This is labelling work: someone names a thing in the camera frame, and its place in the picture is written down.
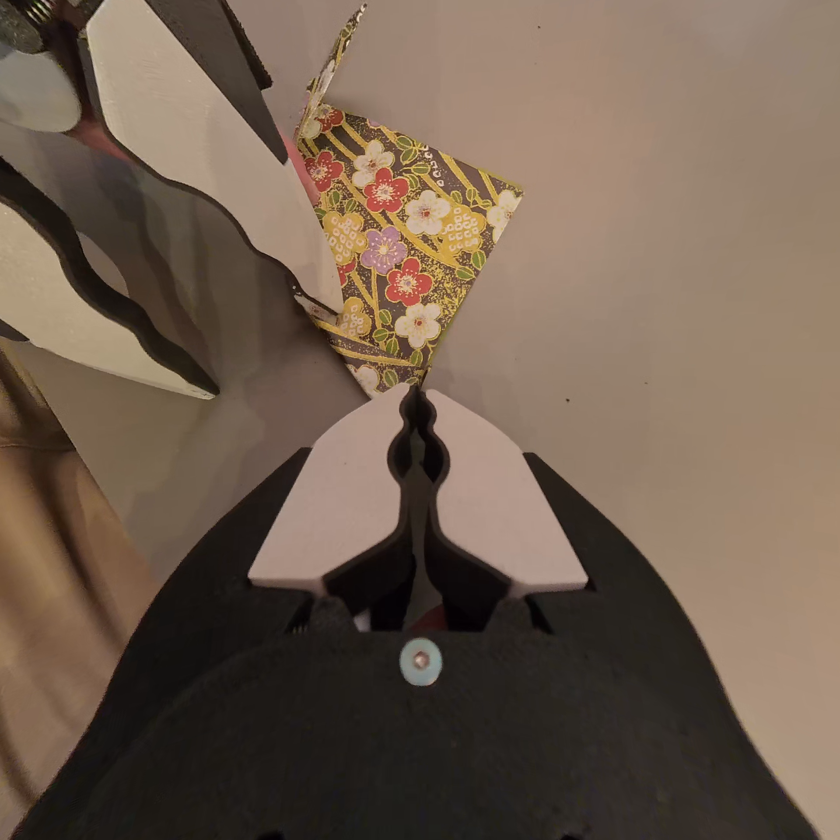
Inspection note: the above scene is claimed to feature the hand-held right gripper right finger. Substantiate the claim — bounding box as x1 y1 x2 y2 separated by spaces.
419 388 589 632

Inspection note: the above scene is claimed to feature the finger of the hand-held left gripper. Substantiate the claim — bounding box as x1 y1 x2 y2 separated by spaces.
0 0 347 380
0 156 221 400

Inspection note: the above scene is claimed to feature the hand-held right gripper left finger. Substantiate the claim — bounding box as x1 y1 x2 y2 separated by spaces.
248 384 420 626

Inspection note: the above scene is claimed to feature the floral patterned origami paper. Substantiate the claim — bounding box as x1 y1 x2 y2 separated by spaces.
292 3 525 401

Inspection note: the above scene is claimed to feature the person's beige clothing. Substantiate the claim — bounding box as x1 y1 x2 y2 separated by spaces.
0 341 165 821

